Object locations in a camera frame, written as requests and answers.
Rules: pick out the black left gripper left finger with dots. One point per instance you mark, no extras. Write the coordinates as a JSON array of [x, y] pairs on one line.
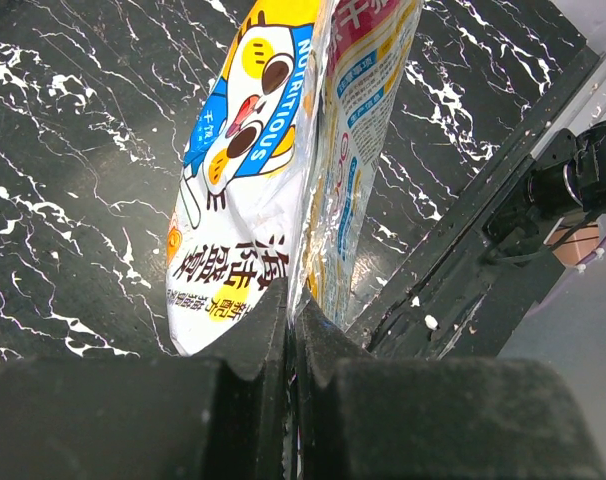
[[216, 415]]

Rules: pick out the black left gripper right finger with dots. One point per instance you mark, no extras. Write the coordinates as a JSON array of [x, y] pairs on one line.
[[361, 417]]

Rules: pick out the white cartoon pet food bag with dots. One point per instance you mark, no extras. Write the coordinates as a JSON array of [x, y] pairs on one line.
[[279, 167]]

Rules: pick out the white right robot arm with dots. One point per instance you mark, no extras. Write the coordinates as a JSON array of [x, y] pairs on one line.
[[563, 190]]

